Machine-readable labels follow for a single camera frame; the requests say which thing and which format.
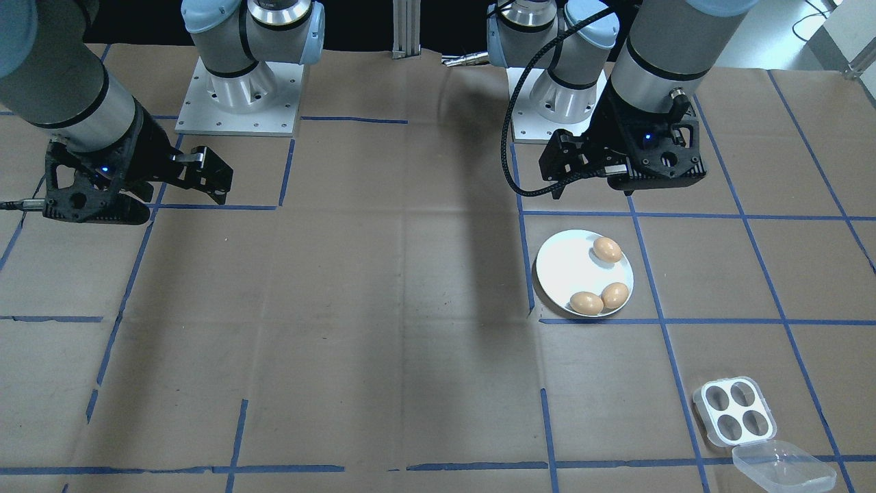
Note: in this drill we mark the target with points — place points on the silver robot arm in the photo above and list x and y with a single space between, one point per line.
671 48
61 75

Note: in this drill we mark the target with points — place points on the brown egg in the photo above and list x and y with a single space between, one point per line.
607 248
586 302
614 294

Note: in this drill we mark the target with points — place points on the white round plate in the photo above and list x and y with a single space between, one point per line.
568 267

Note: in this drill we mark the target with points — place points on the aluminium upright post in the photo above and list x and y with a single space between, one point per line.
406 31

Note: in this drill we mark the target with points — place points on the aluminium profile bar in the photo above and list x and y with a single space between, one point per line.
864 68

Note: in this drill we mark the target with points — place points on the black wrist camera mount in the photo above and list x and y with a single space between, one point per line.
75 202
674 171

